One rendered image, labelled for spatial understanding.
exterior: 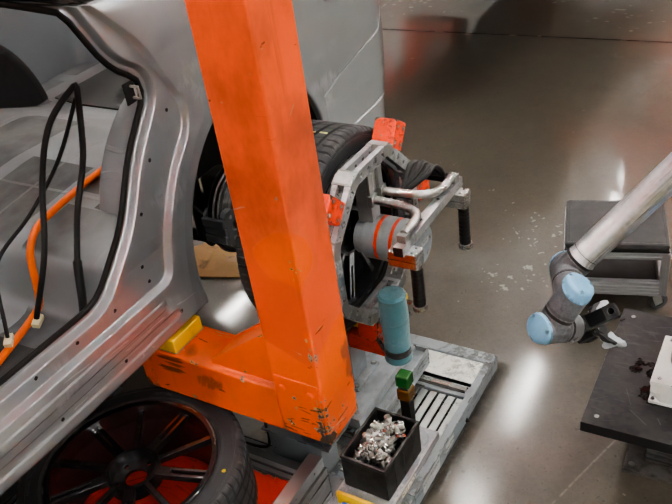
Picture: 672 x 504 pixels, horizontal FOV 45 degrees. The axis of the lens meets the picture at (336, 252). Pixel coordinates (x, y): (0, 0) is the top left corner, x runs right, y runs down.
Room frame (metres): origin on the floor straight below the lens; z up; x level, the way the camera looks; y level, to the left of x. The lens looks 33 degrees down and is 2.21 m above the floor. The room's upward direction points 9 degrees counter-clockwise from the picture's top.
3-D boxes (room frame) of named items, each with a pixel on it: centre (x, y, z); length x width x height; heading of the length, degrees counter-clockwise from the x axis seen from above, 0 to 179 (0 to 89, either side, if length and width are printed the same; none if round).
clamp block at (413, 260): (1.89, -0.19, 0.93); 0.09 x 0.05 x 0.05; 55
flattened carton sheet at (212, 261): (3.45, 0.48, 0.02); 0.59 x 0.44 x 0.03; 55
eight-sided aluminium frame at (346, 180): (2.15, -0.12, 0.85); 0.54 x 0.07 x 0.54; 145
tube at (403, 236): (2.00, -0.16, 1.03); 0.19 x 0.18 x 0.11; 55
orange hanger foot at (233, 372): (1.93, 0.39, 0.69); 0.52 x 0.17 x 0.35; 55
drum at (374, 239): (2.11, -0.18, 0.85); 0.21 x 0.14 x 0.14; 55
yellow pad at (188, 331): (2.02, 0.54, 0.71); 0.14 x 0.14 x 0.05; 55
